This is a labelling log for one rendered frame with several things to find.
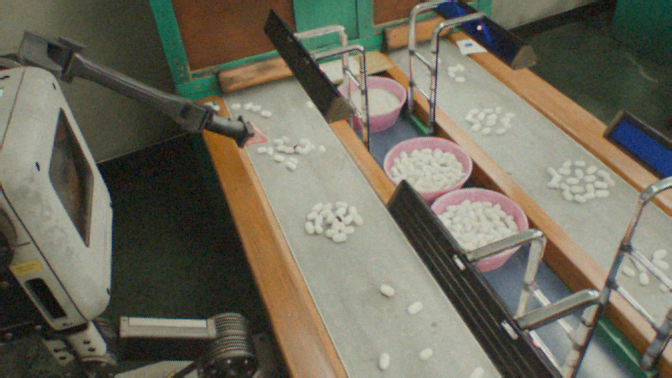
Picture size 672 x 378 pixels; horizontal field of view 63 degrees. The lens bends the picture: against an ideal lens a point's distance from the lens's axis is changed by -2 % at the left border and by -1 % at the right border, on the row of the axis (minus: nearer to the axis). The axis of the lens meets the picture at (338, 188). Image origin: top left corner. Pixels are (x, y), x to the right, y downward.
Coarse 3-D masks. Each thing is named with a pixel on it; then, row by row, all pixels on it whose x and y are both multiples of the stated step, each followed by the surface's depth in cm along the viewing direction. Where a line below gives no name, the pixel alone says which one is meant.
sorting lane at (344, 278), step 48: (240, 96) 213; (288, 96) 210; (288, 144) 187; (336, 144) 185; (288, 192) 169; (336, 192) 167; (288, 240) 153; (384, 240) 151; (336, 288) 140; (432, 288) 137; (336, 336) 129; (384, 336) 128; (432, 336) 127
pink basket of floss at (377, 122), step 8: (368, 80) 211; (376, 80) 211; (384, 80) 209; (352, 88) 211; (368, 88) 212; (376, 88) 212; (384, 88) 211; (392, 88) 208; (400, 88) 204; (344, 96) 209; (400, 96) 204; (400, 104) 195; (384, 112) 192; (392, 112) 194; (376, 120) 194; (384, 120) 195; (392, 120) 199; (360, 128) 199; (376, 128) 198; (384, 128) 200
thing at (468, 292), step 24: (408, 192) 110; (408, 216) 109; (432, 216) 104; (408, 240) 108; (432, 240) 102; (456, 240) 106; (432, 264) 101; (456, 288) 95; (480, 288) 91; (480, 312) 90; (504, 312) 87; (480, 336) 89; (504, 336) 86; (528, 336) 84; (504, 360) 85; (528, 360) 81
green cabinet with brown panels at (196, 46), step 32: (160, 0) 183; (192, 0) 188; (224, 0) 192; (256, 0) 196; (288, 0) 201; (320, 0) 205; (352, 0) 210; (384, 0) 215; (416, 0) 221; (480, 0) 230; (160, 32) 189; (192, 32) 195; (224, 32) 199; (256, 32) 204; (352, 32) 218; (192, 64) 202; (224, 64) 206
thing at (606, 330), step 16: (656, 192) 104; (640, 208) 106; (640, 224) 109; (624, 240) 113; (624, 256) 115; (640, 256) 111; (608, 272) 121; (656, 272) 108; (608, 288) 123; (608, 320) 129; (608, 336) 127; (624, 336) 126; (656, 336) 112; (624, 352) 123; (656, 352) 114; (640, 368) 120
